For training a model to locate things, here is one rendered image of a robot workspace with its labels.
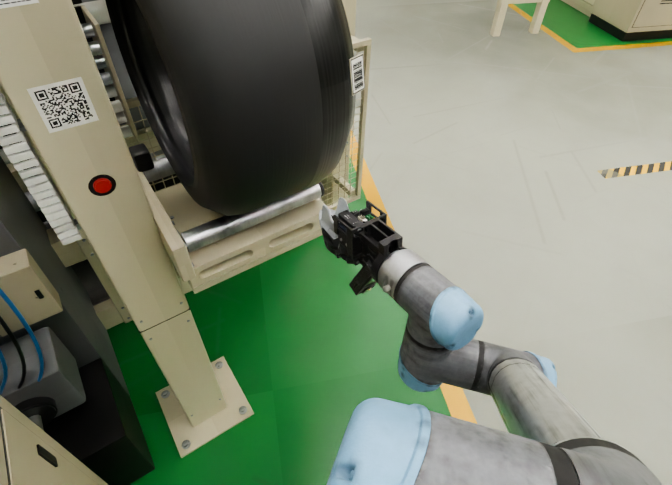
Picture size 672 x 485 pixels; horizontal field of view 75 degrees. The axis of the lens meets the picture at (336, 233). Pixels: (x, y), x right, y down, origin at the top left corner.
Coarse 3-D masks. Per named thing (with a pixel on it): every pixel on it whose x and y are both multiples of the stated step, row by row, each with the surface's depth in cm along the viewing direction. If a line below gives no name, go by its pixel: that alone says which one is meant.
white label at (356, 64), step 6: (360, 54) 73; (354, 60) 72; (360, 60) 73; (354, 66) 72; (360, 66) 74; (354, 72) 73; (360, 72) 74; (354, 78) 73; (360, 78) 75; (354, 84) 74; (360, 84) 75; (354, 90) 74; (360, 90) 76
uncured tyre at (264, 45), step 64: (128, 0) 93; (192, 0) 58; (256, 0) 61; (320, 0) 66; (128, 64) 96; (192, 64) 61; (256, 64) 62; (320, 64) 68; (192, 128) 67; (256, 128) 66; (320, 128) 74; (192, 192) 89; (256, 192) 77
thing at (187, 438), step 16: (224, 368) 167; (224, 384) 162; (160, 400) 158; (176, 400) 158; (240, 400) 158; (176, 416) 154; (224, 416) 154; (240, 416) 154; (176, 432) 150; (192, 432) 150; (208, 432) 150; (192, 448) 146
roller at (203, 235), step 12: (300, 192) 101; (312, 192) 102; (324, 192) 104; (276, 204) 98; (288, 204) 99; (300, 204) 101; (228, 216) 94; (240, 216) 95; (252, 216) 96; (264, 216) 97; (192, 228) 92; (204, 228) 91; (216, 228) 92; (228, 228) 93; (240, 228) 95; (192, 240) 90; (204, 240) 91; (216, 240) 93
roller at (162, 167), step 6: (156, 162) 107; (162, 162) 108; (168, 162) 108; (156, 168) 107; (162, 168) 107; (168, 168) 108; (150, 174) 106; (156, 174) 107; (162, 174) 108; (168, 174) 109; (150, 180) 107
